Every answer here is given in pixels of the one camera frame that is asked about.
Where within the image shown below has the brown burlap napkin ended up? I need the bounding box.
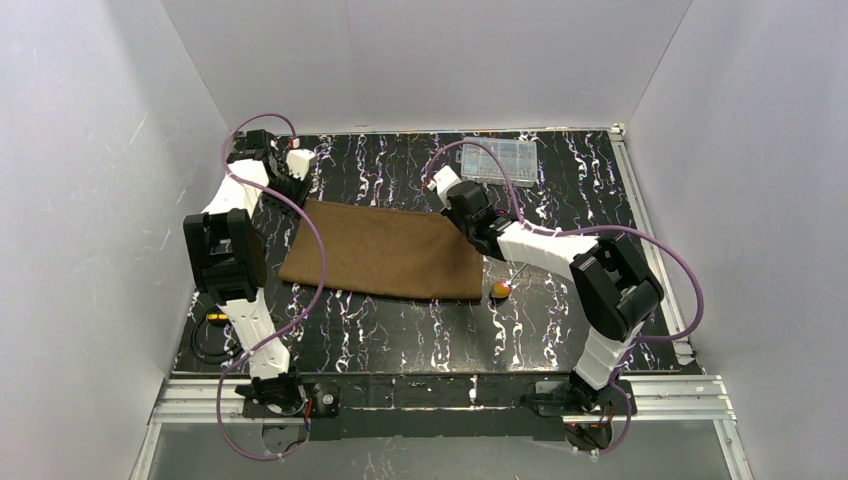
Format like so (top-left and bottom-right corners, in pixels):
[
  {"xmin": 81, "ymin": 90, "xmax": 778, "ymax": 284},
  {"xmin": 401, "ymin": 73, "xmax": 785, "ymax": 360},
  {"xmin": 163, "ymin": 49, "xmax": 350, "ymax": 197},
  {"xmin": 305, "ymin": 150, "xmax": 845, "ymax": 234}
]
[{"xmin": 305, "ymin": 200, "xmax": 483, "ymax": 301}]

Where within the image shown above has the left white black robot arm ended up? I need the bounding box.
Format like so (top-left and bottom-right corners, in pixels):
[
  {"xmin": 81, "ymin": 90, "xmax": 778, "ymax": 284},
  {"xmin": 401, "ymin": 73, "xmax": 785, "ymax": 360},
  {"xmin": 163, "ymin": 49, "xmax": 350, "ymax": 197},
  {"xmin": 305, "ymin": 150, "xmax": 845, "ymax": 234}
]
[{"xmin": 183, "ymin": 130, "xmax": 317, "ymax": 416}]

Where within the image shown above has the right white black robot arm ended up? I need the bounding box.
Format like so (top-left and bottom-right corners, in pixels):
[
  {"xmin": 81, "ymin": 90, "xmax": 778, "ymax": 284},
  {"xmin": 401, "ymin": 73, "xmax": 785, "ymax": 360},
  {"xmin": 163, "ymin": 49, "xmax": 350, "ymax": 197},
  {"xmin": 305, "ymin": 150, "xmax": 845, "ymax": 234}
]
[{"xmin": 427, "ymin": 179, "xmax": 664, "ymax": 411}]

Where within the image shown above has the clear plastic organizer box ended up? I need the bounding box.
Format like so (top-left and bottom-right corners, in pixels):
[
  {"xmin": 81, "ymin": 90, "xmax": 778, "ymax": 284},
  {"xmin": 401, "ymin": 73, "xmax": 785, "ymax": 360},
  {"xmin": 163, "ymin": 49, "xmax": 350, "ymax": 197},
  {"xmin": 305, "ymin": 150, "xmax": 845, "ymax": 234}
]
[{"xmin": 457, "ymin": 136, "xmax": 539, "ymax": 188}]

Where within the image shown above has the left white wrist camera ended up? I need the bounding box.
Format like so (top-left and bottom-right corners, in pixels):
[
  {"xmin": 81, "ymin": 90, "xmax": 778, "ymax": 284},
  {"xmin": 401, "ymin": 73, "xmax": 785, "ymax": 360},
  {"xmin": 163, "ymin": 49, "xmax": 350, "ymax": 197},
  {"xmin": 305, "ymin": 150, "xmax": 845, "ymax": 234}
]
[{"xmin": 285, "ymin": 149, "xmax": 317, "ymax": 181}]

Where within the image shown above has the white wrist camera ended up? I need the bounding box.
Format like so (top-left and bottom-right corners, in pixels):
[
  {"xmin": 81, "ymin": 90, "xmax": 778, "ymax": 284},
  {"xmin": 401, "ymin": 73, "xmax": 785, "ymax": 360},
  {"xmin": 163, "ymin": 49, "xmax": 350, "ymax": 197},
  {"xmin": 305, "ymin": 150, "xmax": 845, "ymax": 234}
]
[
  {"xmin": 425, "ymin": 165, "xmax": 462, "ymax": 198},
  {"xmin": 285, "ymin": 149, "xmax": 317, "ymax": 181}
]

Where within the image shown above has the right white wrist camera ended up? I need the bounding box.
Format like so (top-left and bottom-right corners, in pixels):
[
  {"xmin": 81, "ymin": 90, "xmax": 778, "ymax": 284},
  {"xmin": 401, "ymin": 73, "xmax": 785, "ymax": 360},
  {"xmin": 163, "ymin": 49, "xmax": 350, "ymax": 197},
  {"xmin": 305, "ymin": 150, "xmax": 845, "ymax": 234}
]
[{"xmin": 425, "ymin": 165, "xmax": 462, "ymax": 198}]

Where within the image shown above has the black coiled cable yellow plug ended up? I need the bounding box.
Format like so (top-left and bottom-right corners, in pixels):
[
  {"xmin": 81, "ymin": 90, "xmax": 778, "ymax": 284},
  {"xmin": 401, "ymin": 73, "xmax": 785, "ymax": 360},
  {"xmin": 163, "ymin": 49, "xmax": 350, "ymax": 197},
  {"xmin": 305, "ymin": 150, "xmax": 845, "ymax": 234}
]
[{"xmin": 189, "ymin": 307, "xmax": 243, "ymax": 366}]

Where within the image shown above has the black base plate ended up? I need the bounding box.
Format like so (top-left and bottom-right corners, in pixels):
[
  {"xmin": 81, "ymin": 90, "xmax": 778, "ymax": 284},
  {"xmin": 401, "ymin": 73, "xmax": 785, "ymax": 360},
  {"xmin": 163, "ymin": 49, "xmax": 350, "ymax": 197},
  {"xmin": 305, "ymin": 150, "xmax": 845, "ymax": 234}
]
[{"xmin": 230, "ymin": 373, "xmax": 638, "ymax": 448}]

